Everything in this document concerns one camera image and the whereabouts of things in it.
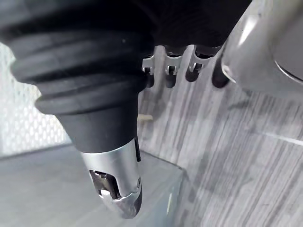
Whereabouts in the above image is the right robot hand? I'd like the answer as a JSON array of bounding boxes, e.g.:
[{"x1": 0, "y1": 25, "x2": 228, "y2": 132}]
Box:
[{"x1": 0, "y1": 0, "x2": 252, "y2": 220}]

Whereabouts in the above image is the white mesh laundry basket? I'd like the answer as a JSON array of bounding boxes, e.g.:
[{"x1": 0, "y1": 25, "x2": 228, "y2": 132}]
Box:
[{"x1": 0, "y1": 42, "x2": 73, "y2": 157}]

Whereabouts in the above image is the grey washing machine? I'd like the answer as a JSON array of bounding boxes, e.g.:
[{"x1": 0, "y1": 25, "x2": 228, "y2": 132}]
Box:
[{"x1": 0, "y1": 143, "x2": 184, "y2": 227}]

